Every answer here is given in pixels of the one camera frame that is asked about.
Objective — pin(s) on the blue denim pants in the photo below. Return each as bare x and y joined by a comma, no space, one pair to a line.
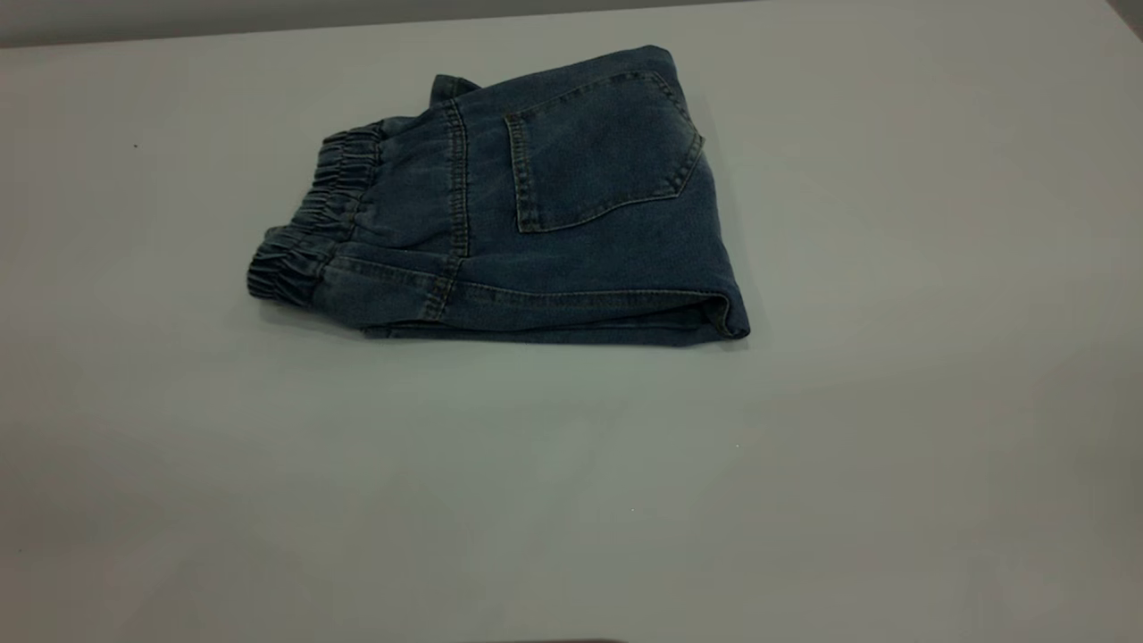
580,223

